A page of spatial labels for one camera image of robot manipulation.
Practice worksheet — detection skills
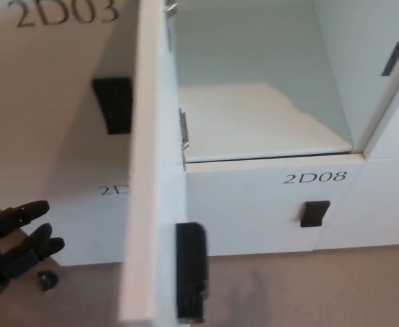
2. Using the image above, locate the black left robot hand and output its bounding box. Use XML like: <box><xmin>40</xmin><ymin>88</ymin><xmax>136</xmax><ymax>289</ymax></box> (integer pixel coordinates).
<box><xmin>0</xmin><ymin>200</ymin><xmax>66</xmax><ymax>300</ymax></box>

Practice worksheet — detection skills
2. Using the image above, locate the white cabinet door 2D07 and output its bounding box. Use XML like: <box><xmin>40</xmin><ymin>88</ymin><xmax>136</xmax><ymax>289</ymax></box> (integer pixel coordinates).
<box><xmin>116</xmin><ymin>0</ymin><xmax>211</xmax><ymax>324</ymax></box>

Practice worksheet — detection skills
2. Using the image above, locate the white cabinet door 2D04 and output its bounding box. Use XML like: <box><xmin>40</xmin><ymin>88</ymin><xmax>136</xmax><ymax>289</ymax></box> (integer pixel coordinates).
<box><xmin>0</xmin><ymin>166</ymin><xmax>134</xmax><ymax>267</ymax></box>

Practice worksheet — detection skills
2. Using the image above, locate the white cabinet door 2D08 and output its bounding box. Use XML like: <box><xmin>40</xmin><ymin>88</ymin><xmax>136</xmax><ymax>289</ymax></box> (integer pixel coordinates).
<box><xmin>185</xmin><ymin>155</ymin><xmax>366</xmax><ymax>257</ymax></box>

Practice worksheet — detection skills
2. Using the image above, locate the black door lock housing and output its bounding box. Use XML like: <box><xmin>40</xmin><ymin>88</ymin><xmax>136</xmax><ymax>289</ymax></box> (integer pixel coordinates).
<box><xmin>175</xmin><ymin>221</ymin><xmax>210</xmax><ymax>324</ymax></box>

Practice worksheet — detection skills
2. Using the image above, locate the white cabinet carcass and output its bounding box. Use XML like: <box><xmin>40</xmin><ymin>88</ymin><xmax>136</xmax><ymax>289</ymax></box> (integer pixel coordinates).
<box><xmin>161</xmin><ymin>0</ymin><xmax>399</xmax><ymax>164</ymax></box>

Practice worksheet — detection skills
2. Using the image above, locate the black cabinet door handle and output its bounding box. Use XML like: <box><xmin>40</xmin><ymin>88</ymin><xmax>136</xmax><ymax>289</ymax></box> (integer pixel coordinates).
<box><xmin>92</xmin><ymin>77</ymin><xmax>134</xmax><ymax>135</ymax></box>
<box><xmin>300</xmin><ymin>200</ymin><xmax>332</xmax><ymax>228</ymax></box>

